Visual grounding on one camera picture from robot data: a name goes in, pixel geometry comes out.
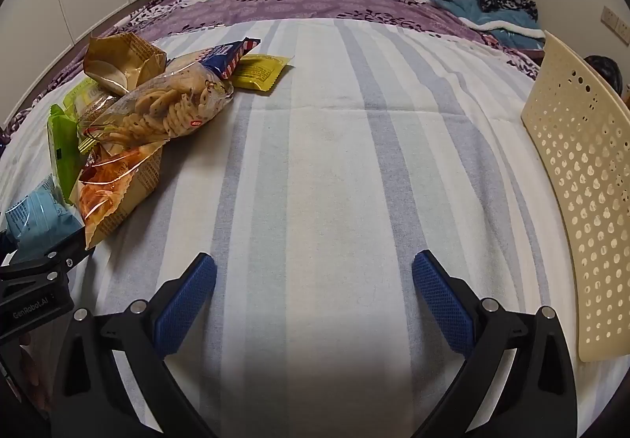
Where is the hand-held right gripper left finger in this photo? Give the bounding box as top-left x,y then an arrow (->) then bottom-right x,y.
50,252 -> 218,438

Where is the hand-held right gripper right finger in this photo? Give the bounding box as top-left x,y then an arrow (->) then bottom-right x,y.
411,249 -> 578,438

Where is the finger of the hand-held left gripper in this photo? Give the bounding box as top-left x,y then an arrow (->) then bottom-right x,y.
0,227 -> 96,284

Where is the light blue snack packet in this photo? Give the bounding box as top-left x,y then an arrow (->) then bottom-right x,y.
4,175 -> 85,249

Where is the orange chips bag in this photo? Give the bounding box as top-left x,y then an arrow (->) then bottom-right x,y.
74,142 -> 164,250

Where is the lime green snack packet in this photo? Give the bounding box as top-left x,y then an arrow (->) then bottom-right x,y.
47,104 -> 90,205

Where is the green orange snack packet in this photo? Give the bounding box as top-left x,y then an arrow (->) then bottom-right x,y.
63,78 -> 116,124

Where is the cream perforated plastic basket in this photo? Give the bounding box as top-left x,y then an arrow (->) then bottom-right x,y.
521,31 -> 630,363

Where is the clear cracker bag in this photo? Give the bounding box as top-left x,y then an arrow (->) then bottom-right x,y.
78,52 -> 235,156

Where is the tan snack bag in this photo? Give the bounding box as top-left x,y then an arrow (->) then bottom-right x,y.
83,32 -> 168,95

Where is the yellow snack packet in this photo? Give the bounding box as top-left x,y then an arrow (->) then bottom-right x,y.
229,54 -> 295,96

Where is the blue red striped snack packet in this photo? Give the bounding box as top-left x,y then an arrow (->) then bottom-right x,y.
194,37 -> 261,79

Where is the person's left hand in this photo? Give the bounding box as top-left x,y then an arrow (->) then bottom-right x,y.
17,332 -> 52,414

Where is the blue fleece blanket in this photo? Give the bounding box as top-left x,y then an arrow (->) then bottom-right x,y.
427,0 -> 547,51

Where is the black backpack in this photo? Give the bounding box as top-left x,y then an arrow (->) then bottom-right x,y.
583,55 -> 625,97

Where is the purple floral bed sheet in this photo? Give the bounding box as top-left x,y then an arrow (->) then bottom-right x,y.
0,0 -> 545,148

